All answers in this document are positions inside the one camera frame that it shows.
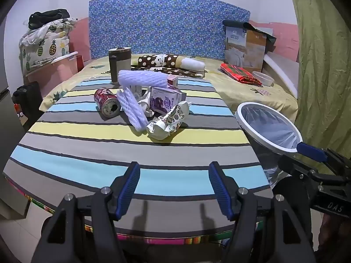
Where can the white foam net sleeve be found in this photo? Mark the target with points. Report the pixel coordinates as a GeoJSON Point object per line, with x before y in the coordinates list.
{"type": "Point", "coordinates": [131, 109]}
{"type": "Point", "coordinates": [142, 78]}

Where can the pink box with white lid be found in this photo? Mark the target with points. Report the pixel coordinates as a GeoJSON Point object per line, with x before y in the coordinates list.
{"type": "Point", "coordinates": [54, 71]}

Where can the white trash bin with bag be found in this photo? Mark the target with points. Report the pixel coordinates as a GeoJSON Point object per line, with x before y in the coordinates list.
{"type": "Point", "coordinates": [271, 126]}

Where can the clear plastic container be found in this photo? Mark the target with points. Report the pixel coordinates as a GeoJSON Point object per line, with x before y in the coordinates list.
{"type": "Point", "coordinates": [263, 79]}

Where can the red plaid cloth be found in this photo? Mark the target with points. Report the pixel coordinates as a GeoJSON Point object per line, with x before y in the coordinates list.
{"type": "Point", "coordinates": [238, 72]}

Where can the white paper cup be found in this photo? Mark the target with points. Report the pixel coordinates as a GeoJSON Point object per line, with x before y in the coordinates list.
{"type": "Point", "coordinates": [136, 89]}

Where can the dark green cloth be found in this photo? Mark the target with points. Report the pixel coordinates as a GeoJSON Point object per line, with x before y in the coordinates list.
{"type": "Point", "coordinates": [270, 37]}

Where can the crumpled white paper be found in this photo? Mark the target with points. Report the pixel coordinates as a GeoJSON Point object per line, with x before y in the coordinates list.
{"type": "Point", "coordinates": [146, 107]}

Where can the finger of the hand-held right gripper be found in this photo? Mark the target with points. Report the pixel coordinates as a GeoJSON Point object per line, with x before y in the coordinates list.
{"type": "Point", "coordinates": [311, 151]}
{"type": "Point", "coordinates": [299, 167]}

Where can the brown polka dot bolster pillow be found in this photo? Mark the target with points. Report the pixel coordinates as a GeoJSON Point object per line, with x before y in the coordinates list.
{"type": "Point", "coordinates": [159, 59]}

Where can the striped tablecloth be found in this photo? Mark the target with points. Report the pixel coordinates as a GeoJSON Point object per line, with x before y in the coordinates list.
{"type": "Point", "coordinates": [82, 148]}

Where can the red plastic toy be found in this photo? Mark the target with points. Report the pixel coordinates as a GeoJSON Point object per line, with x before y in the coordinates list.
{"type": "Point", "coordinates": [19, 113]}

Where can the blue floral headboard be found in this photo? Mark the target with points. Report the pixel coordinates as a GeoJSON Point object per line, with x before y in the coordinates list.
{"type": "Point", "coordinates": [164, 24]}

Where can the bed with yellow sheet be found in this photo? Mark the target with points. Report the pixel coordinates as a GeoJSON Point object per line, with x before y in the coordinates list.
{"type": "Point", "coordinates": [235, 90]}

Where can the pink drink carton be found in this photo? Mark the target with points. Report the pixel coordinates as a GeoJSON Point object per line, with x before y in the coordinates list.
{"type": "Point", "coordinates": [172, 80]}

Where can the green curtain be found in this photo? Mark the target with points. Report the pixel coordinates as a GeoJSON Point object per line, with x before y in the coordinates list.
{"type": "Point", "coordinates": [323, 74]}

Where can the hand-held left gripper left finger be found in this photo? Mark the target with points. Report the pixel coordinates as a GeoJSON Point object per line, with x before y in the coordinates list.
{"type": "Point", "coordinates": [129, 189]}

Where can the patterned white paper wrapper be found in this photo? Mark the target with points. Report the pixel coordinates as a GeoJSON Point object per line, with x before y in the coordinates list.
{"type": "Point", "coordinates": [167, 120]}

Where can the black suitcase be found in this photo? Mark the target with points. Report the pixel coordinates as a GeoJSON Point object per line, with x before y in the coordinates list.
{"type": "Point", "coordinates": [28, 96]}

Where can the red drink can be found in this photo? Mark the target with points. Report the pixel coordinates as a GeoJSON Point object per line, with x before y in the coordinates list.
{"type": "Point", "coordinates": [105, 101]}

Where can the beige and brown mug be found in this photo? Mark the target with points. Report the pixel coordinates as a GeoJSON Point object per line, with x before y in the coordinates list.
{"type": "Point", "coordinates": [119, 63]}

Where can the black bag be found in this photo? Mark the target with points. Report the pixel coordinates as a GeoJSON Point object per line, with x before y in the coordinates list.
{"type": "Point", "coordinates": [49, 16]}

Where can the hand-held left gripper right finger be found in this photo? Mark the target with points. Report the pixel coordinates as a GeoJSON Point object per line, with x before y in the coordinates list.
{"type": "Point", "coordinates": [219, 191]}

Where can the brown polka dot folded blanket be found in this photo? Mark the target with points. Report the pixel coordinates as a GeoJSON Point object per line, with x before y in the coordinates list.
{"type": "Point", "coordinates": [178, 73]}

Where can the pineapple print bedding pile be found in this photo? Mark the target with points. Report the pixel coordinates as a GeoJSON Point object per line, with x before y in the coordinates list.
{"type": "Point", "coordinates": [44, 46]}

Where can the white foam board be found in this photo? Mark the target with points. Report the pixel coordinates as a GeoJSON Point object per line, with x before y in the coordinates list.
{"type": "Point", "coordinates": [282, 71]}

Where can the cardboard quilt box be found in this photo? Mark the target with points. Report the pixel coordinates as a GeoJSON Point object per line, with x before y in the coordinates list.
{"type": "Point", "coordinates": [244, 52]}

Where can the purple milk carton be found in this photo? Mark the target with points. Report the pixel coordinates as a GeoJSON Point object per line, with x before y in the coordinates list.
{"type": "Point", "coordinates": [164, 100]}

